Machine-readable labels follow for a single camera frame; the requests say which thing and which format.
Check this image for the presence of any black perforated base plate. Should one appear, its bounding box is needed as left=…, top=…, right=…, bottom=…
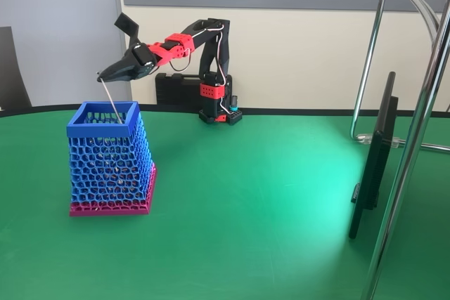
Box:
left=198, top=108, right=243, bottom=126

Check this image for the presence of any black gripper camera mount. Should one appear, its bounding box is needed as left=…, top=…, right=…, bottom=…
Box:
left=114, top=13, right=141, bottom=48

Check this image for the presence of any green table cloth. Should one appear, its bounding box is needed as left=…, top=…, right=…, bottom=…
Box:
left=0, top=103, right=450, bottom=300

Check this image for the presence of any chrome tube stand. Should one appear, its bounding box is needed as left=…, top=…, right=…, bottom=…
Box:
left=349, top=0, right=450, bottom=300

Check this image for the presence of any white servo cable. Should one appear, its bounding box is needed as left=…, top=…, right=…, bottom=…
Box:
left=168, top=24, right=231, bottom=113

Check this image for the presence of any black flat monitor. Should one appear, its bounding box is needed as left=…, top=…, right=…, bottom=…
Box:
left=347, top=71, right=400, bottom=240

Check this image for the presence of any blue and magenta mesh basket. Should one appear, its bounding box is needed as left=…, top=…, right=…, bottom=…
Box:
left=66, top=101, right=158, bottom=218

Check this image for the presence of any thin white stick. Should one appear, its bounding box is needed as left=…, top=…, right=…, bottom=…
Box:
left=99, top=77, right=124, bottom=125

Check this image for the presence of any black plastic tool case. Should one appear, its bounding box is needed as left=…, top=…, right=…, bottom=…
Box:
left=155, top=72, right=233, bottom=106

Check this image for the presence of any clear plastic clip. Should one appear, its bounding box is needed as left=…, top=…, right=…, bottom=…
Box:
left=356, top=133, right=401, bottom=149

